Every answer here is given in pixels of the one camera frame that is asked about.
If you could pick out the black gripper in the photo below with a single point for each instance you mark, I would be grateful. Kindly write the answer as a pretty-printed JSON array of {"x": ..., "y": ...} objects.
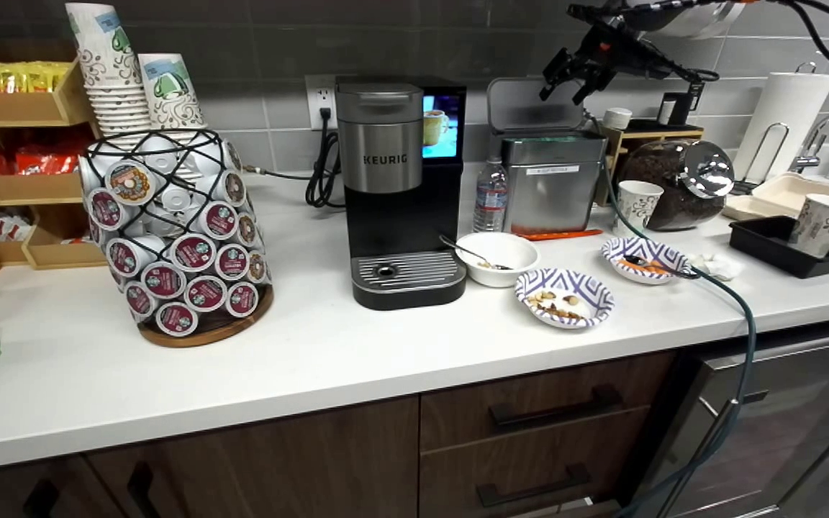
[{"x": 639, "y": 48}]

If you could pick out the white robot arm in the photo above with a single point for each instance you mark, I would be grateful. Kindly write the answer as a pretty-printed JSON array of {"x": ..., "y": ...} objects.
[{"x": 696, "y": 16}]

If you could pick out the black silver Keurig coffee machine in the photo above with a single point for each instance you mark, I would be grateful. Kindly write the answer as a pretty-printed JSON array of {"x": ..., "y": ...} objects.
[{"x": 400, "y": 190}]

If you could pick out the brown lid coffee pod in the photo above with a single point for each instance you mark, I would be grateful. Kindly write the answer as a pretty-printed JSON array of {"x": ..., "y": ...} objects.
[{"x": 129, "y": 181}]

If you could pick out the small white cup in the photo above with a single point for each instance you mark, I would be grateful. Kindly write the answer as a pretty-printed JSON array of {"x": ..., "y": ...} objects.
[{"x": 616, "y": 118}]

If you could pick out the wooden counter organizer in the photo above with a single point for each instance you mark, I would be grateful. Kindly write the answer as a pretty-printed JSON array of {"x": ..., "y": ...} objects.
[{"x": 662, "y": 135}]

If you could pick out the black card holder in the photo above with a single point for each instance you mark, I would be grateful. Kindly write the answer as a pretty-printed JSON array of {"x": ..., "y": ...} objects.
[{"x": 679, "y": 107}]

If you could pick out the small grey patterned paper cup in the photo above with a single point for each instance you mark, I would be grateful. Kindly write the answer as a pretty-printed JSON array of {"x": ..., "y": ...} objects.
[{"x": 639, "y": 203}]

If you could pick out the clear plastic water bottle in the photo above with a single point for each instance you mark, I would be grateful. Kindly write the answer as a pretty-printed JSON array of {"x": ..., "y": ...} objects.
[{"x": 493, "y": 197}]

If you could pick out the white ceramic bowl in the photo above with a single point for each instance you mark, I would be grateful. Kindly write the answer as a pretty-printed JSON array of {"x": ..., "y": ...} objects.
[{"x": 511, "y": 251}]

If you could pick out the metal spoon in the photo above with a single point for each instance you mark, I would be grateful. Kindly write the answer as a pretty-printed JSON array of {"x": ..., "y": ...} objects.
[{"x": 473, "y": 251}]

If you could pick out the blue patterned plate with snack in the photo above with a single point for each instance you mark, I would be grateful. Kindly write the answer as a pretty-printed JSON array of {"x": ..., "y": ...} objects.
[{"x": 563, "y": 291}]

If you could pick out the white paper towel roll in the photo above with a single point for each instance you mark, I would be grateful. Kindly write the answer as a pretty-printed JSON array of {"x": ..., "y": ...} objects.
[{"x": 791, "y": 111}]

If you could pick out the crumpled white napkin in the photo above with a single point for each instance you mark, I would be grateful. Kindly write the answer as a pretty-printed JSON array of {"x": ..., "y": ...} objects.
[{"x": 718, "y": 265}]

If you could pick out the beige clamshell takeout container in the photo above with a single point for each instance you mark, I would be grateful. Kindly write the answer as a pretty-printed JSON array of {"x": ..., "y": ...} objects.
[{"x": 799, "y": 190}]

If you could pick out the black plastic tray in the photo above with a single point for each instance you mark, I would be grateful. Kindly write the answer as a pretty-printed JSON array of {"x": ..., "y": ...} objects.
[{"x": 768, "y": 248}]

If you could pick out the large grey patterned paper cup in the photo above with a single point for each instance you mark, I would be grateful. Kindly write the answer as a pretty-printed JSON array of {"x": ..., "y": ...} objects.
[{"x": 820, "y": 225}]

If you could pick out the dark dishwasher front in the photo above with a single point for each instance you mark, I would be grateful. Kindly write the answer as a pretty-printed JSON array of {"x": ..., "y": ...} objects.
[{"x": 799, "y": 412}]

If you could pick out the short patterned paper cup stack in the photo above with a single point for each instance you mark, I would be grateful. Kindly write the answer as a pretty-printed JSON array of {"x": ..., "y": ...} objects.
[{"x": 170, "y": 89}]

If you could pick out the tall patterned paper cup stack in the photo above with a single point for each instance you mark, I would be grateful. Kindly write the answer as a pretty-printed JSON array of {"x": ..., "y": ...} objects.
[{"x": 106, "y": 66}]

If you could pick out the red snack packets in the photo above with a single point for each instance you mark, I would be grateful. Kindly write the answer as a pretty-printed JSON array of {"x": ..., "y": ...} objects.
[{"x": 42, "y": 160}]

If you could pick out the wooden snack shelf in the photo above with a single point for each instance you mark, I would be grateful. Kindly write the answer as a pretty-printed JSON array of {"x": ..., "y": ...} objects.
[{"x": 30, "y": 187}]

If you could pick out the yellow snack packets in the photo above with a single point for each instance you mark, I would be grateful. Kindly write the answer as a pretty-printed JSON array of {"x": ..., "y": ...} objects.
[{"x": 11, "y": 75}]

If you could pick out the white snack packets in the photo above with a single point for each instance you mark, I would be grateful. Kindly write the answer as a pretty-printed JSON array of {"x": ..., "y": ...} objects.
[{"x": 7, "y": 229}]

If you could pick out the white wall outlet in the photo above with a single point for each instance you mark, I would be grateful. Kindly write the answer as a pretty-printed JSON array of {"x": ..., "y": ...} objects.
[{"x": 321, "y": 94}]

